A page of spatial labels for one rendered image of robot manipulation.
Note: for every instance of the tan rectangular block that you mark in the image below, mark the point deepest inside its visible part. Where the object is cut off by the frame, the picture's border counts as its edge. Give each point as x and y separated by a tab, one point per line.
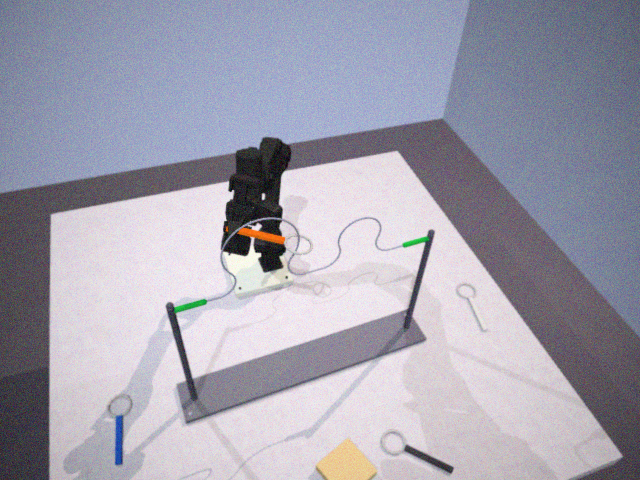
346	462

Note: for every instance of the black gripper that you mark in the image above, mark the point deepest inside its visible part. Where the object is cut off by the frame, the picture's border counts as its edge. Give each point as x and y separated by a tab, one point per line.
239	211

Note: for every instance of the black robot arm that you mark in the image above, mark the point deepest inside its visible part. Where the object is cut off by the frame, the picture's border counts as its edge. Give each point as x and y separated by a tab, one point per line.
267	164

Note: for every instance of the grey ring with black handle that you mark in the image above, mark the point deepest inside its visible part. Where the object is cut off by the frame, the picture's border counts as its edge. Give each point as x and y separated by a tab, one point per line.
417	453

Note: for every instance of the grey loop with blue handle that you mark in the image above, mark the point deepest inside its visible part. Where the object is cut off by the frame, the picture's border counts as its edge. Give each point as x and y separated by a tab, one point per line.
119	429

